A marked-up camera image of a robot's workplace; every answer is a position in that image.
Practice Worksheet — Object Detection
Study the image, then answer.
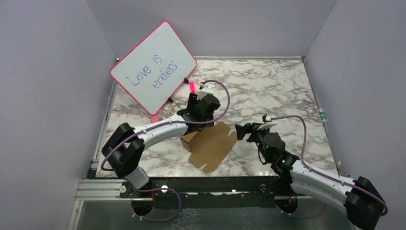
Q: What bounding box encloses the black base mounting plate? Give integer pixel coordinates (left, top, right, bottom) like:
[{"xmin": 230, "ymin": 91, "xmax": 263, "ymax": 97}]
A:
[{"xmin": 119, "ymin": 176, "xmax": 303, "ymax": 213}]

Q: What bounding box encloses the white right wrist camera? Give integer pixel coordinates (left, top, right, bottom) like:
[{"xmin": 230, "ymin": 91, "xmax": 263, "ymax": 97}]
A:
[{"xmin": 259, "ymin": 115, "xmax": 278, "ymax": 129}]

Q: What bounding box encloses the pink-framed whiteboard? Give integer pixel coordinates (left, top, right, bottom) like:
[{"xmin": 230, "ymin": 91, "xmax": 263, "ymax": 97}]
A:
[{"xmin": 110, "ymin": 21, "xmax": 197, "ymax": 115}]

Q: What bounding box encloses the pink marker pen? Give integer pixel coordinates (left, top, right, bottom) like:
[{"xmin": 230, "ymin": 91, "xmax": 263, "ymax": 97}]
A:
[{"xmin": 189, "ymin": 81, "xmax": 196, "ymax": 94}]

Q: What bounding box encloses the aluminium frame rail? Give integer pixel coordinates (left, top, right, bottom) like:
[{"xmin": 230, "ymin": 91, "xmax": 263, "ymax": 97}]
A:
[{"xmin": 67, "ymin": 176, "xmax": 362, "ymax": 230}]

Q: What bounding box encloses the green white glue stick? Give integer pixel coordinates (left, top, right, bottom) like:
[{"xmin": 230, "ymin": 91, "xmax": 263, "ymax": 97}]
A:
[{"xmin": 319, "ymin": 108, "xmax": 327, "ymax": 124}]

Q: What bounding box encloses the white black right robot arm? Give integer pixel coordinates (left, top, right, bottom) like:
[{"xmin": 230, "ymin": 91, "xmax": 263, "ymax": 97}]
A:
[{"xmin": 235, "ymin": 123, "xmax": 385, "ymax": 230}]

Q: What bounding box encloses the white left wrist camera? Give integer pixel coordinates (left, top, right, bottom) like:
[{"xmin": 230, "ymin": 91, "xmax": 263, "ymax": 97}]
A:
[{"xmin": 197, "ymin": 83, "xmax": 215, "ymax": 100}]

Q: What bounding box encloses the pink grey whiteboard eraser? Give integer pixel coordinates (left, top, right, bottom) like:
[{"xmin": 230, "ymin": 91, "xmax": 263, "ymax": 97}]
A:
[{"xmin": 150, "ymin": 115, "xmax": 162, "ymax": 123}]

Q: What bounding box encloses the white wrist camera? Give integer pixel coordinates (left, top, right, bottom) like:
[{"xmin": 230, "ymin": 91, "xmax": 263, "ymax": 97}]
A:
[
  {"xmin": 197, "ymin": 83, "xmax": 215, "ymax": 100},
  {"xmin": 259, "ymin": 115, "xmax": 278, "ymax": 129}
]

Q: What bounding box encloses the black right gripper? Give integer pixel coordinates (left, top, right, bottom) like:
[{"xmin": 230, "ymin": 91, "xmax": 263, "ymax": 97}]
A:
[{"xmin": 235, "ymin": 122, "xmax": 271, "ymax": 161}]

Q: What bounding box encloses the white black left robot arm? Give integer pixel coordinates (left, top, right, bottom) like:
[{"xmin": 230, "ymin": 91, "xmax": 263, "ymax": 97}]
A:
[{"xmin": 101, "ymin": 93, "xmax": 220, "ymax": 197}]

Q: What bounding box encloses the brown cardboard box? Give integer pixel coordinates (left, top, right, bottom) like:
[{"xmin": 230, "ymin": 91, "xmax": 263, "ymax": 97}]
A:
[{"xmin": 180, "ymin": 122, "xmax": 237, "ymax": 173}]

